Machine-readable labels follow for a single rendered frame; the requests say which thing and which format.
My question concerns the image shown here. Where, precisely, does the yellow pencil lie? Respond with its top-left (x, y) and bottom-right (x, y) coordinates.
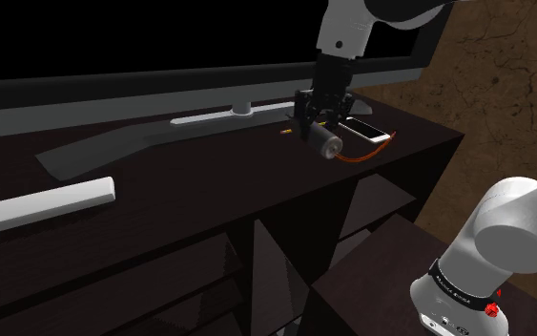
top-left (279, 121), bottom-right (327, 137)

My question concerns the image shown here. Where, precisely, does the large black television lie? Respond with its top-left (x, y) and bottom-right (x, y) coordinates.
top-left (0, 0), bottom-right (456, 183)

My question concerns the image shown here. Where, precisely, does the white smartphone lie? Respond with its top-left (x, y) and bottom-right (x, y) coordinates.
top-left (337, 115), bottom-right (391, 144)

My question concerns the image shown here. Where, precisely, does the long white bar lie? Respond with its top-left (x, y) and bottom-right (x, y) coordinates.
top-left (0, 176), bottom-right (117, 242)

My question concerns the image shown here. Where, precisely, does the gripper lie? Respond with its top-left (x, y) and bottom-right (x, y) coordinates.
top-left (294, 52), bottom-right (356, 141)

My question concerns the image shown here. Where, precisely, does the dark wooden television cabinet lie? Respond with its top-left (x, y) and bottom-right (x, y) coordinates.
top-left (0, 92), bottom-right (465, 336)

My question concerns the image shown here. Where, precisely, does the grey metal cylinder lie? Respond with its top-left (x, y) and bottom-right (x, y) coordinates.
top-left (305, 121), bottom-right (345, 160)

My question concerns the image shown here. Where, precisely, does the orange cable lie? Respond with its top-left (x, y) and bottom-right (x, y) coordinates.
top-left (334, 131), bottom-right (398, 164)

